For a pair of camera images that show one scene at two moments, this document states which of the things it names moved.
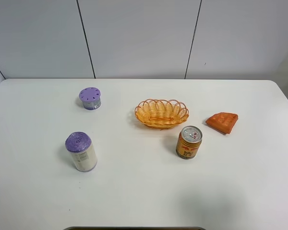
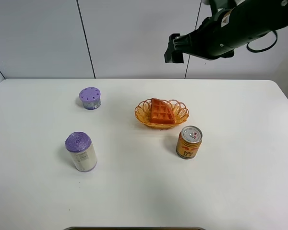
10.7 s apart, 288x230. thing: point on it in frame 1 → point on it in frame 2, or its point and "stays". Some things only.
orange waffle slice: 223,122 → 160,113
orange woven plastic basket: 161,114 stays
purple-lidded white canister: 80,145 stays
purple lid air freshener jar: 90,97 stays
